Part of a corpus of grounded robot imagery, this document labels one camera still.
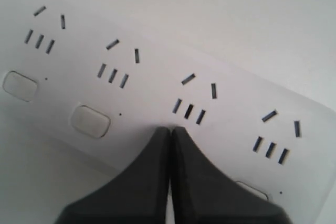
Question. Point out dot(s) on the white power strip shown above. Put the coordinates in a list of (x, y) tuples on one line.
[(102, 89)]

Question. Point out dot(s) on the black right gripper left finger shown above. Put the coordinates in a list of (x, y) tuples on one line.
[(136, 195)]

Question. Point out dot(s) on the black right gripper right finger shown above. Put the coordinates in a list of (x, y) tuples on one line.
[(201, 193)]

